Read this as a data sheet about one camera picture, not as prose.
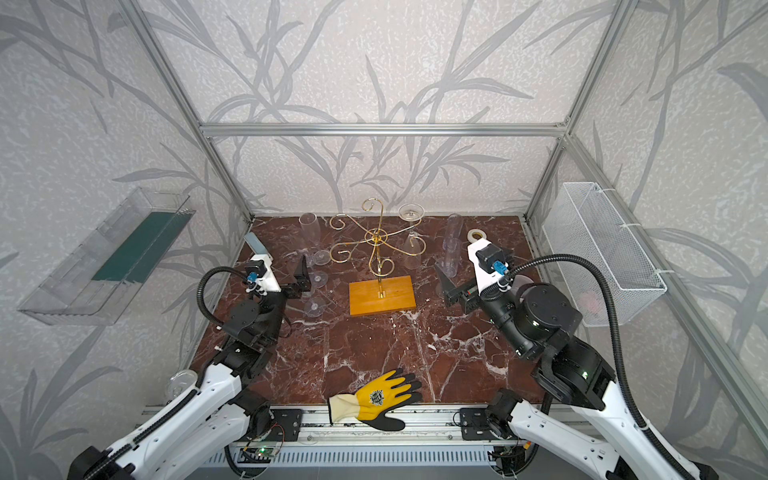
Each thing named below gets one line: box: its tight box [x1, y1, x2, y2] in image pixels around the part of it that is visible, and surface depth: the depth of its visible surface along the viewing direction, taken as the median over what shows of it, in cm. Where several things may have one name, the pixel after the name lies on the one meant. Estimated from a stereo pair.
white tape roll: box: [467, 228, 487, 244], surface depth 117 cm
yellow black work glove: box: [328, 368, 423, 431], surface depth 77 cm
